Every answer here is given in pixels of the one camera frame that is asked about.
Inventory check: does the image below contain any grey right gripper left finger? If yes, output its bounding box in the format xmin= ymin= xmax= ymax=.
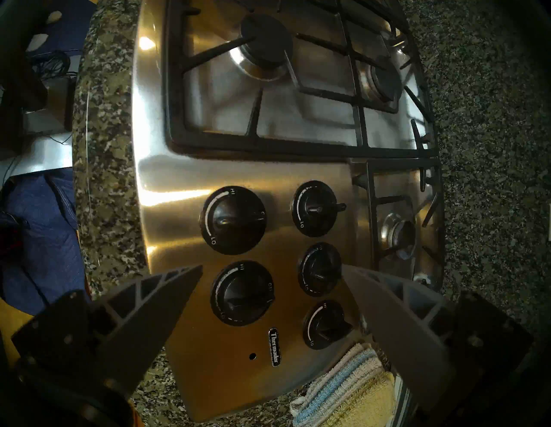
xmin=11 ymin=265 xmax=204 ymax=396

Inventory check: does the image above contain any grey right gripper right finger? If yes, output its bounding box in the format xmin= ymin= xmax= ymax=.
xmin=342 ymin=263 xmax=534 ymax=414

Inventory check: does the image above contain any large black stove knob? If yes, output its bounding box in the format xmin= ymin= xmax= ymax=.
xmin=199 ymin=186 xmax=267 ymax=255
xmin=210 ymin=260 xmax=275 ymax=326

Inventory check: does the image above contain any small black stove knob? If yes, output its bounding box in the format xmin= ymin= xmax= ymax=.
xmin=291 ymin=181 xmax=347 ymax=237
xmin=297 ymin=242 xmax=344 ymax=297
xmin=301 ymin=300 xmax=353 ymax=350

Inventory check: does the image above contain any black gas stove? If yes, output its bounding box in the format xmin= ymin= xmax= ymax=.
xmin=131 ymin=0 xmax=446 ymax=422

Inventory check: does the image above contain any folded dishcloth stack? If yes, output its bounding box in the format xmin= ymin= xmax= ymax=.
xmin=289 ymin=342 xmax=396 ymax=427

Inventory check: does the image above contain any small black burner grate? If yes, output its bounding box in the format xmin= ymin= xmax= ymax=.
xmin=351 ymin=157 xmax=444 ymax=293

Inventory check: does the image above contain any large black burner grate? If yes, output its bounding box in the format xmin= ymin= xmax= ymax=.
xmin=166 ymin=0 xmax=440 ymax=158

